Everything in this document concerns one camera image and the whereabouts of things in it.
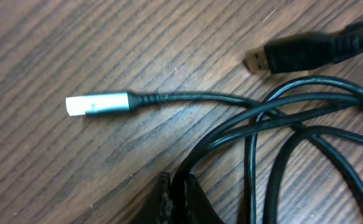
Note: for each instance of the black USB-A cable blue insert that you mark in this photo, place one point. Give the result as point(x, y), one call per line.
point(312, 133)

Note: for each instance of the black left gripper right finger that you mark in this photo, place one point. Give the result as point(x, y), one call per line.
point(198, 209)

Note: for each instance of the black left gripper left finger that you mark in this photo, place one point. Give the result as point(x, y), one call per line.
point(157, 209)

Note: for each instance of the black cable silver plug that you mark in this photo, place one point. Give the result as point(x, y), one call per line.
point(257, 117)

